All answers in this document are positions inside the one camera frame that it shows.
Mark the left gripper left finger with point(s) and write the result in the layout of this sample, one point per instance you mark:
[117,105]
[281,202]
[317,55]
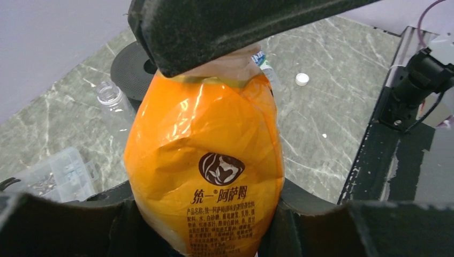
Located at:
[106,224]

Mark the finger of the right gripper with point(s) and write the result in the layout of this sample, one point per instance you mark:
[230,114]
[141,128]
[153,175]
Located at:
[178,36]

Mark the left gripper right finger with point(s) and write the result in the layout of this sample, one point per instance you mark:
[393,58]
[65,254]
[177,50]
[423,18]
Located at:
[305,225]

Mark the large orange blue-label bottle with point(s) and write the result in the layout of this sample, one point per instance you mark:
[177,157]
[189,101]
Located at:
[204,157]

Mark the white bottle cap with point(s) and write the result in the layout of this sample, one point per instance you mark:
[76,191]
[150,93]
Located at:
[302,79]

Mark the clear plastic bottle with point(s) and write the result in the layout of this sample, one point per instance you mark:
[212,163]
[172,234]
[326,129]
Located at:
[117,111]

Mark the white-label water bottle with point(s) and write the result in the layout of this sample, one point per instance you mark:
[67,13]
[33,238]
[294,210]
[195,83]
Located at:
[261,61]

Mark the dark grey perforated spool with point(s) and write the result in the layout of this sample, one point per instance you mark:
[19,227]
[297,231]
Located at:
[132,71]

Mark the clear plastic tray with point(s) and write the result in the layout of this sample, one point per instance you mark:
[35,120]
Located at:
[62,177]

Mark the black base frame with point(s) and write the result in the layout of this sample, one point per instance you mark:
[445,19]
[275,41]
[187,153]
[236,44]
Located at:
[406,153]

